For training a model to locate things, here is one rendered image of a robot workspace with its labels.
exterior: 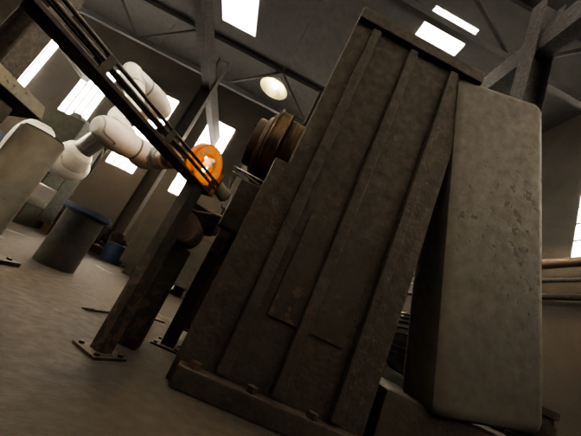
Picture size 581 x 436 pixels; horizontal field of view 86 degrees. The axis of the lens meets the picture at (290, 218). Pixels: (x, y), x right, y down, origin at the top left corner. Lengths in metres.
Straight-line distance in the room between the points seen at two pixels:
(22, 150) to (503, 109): 1.91
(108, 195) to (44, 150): 11.67
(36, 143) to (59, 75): 14.30
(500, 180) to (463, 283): 0.52
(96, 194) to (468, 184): 12.29
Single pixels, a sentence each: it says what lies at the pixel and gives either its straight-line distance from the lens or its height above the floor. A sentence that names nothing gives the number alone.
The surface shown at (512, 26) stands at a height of 7.60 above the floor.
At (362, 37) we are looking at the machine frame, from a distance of 1.72.
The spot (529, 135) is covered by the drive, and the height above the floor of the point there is 1.56.
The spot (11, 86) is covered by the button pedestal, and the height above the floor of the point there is 0.59.
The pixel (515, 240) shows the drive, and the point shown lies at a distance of 1.67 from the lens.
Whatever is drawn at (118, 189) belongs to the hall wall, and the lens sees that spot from 12.79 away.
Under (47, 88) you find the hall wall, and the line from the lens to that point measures 15.28.
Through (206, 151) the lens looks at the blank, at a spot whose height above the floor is 0.74.
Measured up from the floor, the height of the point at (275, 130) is 1.12.
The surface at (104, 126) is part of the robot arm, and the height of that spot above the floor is 0.66.
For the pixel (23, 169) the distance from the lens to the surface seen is 1.15.
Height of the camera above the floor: 0.34
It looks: 16 degrees up
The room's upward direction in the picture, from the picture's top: 25 degrees clockwise
